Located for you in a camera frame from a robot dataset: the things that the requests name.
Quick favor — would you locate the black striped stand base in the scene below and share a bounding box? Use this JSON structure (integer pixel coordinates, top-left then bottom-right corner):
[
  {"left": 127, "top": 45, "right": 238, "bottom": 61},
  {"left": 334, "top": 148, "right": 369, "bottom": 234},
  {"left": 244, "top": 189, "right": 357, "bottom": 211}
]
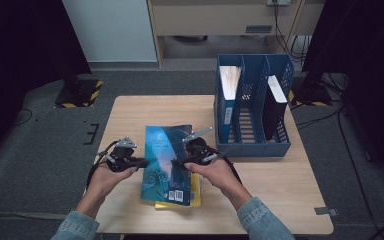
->
[
  {"left": 288, "top": 83, "right": 333, "bottom": 108},
  {"left": 53, "top": 78, "right": 104, "bottom": 109}
]

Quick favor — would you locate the white panel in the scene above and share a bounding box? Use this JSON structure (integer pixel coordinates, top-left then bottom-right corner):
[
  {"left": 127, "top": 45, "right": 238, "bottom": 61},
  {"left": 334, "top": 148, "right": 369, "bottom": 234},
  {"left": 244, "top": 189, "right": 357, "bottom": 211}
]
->
[{"left": 61, "top": 0, "right": 158, "bottom": 63}]

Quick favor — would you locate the person's left hand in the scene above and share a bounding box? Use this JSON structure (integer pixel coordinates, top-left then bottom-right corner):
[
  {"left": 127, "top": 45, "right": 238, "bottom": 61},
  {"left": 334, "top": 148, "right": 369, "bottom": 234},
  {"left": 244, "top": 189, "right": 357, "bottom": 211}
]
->
[{"left": 76, "top": 161, "right": 138, "bottom": 219}]

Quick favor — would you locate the thin black floor cable loop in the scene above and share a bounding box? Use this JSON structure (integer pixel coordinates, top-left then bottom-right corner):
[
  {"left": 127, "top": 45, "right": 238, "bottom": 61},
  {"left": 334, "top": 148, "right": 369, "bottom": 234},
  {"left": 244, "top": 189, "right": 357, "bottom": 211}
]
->
[{"left": 12, "top": 108, "right": 34, "bottom": 127}]

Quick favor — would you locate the black book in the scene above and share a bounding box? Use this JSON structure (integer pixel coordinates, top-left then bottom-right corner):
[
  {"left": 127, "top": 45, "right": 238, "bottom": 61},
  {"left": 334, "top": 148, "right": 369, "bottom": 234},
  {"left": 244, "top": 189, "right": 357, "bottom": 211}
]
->
[{"left": 262, "top": 74, "right": 288, "bottom": 141}]

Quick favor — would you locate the right hand-held gripper cable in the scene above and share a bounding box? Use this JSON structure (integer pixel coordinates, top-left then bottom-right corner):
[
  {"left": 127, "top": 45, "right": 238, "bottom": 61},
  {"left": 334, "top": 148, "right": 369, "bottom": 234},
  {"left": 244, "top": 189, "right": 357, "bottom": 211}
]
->
[{"left": 219, "top": 154, "right": 244, "bottom": 184}]

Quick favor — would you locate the black cable from power strip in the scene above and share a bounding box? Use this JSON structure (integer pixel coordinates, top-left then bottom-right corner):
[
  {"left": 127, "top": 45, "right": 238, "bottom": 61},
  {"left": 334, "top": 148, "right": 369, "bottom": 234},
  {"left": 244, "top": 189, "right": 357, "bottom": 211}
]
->
[{"left": 273, "top": 3, "right": 294, "bottom": 56}]

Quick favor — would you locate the person's right hand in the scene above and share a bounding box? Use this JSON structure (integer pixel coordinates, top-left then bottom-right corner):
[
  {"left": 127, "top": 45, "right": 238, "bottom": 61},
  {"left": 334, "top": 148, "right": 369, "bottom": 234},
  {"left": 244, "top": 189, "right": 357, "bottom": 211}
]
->
[{"left": 184, "top": 157, "right": 253, "bottom": 211}]

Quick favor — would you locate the black curtain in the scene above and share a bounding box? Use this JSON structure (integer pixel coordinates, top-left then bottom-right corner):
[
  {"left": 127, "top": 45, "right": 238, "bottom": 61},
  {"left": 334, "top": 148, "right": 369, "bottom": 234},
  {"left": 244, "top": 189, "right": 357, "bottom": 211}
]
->
[
  {"left": 0, "top": 0, "right": 91, "bottom": 174},
  {"left": 301, "top": 0, "right": 384, "bottom": 188}
]

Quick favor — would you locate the yellow book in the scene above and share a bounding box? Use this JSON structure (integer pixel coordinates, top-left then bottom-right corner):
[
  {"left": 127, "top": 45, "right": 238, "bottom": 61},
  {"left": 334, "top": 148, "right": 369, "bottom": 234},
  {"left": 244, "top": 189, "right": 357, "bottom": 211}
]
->
[{"left": 154, "top": 171, "right": 202, "bottom": 209}]

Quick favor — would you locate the beige cabinet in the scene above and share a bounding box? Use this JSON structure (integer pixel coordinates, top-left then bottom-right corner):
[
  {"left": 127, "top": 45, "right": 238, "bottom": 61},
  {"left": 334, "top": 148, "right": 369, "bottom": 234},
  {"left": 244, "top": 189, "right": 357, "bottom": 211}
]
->
[{"left": 146, "top": 0, "right": 326, "bottom": 69}]

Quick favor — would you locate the hand-held gripper cable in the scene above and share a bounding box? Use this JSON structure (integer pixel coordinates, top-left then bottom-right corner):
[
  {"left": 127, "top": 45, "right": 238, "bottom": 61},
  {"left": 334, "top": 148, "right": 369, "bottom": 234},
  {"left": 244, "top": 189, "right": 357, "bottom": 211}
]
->
[
  {"left": 85, "top": 139, "right": 119, "bottom": 191},
  {"left": 219, "top": 154, "right": 244, "bottom": 184}
]

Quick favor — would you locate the short black floor cable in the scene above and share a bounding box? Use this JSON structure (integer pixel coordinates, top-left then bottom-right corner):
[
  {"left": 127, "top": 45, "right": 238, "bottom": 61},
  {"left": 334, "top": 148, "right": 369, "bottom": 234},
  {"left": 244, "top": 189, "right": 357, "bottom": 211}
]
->
[{"left": 294, "top": 109, "right": 343, "bottom": 129}]

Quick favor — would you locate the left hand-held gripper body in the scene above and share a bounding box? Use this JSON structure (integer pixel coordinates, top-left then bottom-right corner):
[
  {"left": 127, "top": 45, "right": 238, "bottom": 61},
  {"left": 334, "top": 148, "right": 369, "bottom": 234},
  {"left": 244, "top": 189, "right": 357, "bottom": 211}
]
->
[{"left": 98, "top": 136, "right": 138, "bottom": 173}]

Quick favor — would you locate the dark blue illustrated book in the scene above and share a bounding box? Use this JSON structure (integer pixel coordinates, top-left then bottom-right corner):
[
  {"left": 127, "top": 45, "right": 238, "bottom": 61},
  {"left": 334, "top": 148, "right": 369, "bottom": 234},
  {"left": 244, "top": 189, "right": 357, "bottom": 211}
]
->
[{"left": 140, "top": 124, "right": 194, "bottom": 207}]

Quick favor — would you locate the light blue book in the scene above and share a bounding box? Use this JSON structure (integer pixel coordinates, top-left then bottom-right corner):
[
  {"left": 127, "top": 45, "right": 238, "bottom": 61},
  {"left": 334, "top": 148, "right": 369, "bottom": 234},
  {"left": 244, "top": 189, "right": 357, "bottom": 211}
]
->
[{"left": 218, "top": 65, "right": 243, "bottom": 144}]

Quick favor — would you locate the long black floor cable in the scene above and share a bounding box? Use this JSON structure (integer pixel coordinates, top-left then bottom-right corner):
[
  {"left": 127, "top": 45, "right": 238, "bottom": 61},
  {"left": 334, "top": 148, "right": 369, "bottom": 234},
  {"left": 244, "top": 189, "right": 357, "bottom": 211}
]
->
[{"left": 336, "top": 106, "right": 384, "bottom": 240}]

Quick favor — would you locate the left hand-held gripper cable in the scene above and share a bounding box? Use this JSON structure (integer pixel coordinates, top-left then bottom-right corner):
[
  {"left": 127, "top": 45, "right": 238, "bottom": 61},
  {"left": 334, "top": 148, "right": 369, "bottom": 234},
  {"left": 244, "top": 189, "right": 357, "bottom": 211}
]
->
[{"left": 85, "top": 139, "right": 119, "bottom": 191}]

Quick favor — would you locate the blue plastic file rack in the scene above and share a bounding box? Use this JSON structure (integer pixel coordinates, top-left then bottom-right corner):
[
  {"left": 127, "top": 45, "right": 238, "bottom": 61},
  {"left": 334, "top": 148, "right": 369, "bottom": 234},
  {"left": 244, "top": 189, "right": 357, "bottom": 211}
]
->
[{"left": 214, "top": 53, "right": 295, "bottom": 158}]

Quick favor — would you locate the grey cabinet label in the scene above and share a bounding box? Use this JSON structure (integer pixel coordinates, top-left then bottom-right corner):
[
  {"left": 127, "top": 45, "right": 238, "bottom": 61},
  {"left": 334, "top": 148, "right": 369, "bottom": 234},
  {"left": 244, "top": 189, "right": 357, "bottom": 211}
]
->
[{"left": 245, "top": 24, "right": 273, "bottom": 34}]

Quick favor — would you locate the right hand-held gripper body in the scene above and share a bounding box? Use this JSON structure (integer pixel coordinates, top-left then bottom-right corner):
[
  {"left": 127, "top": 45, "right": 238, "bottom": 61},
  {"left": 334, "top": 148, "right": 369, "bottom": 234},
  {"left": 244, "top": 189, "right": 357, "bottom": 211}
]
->
[{"left": 182, "top": 126, "right": 220, "bottom": 164}]

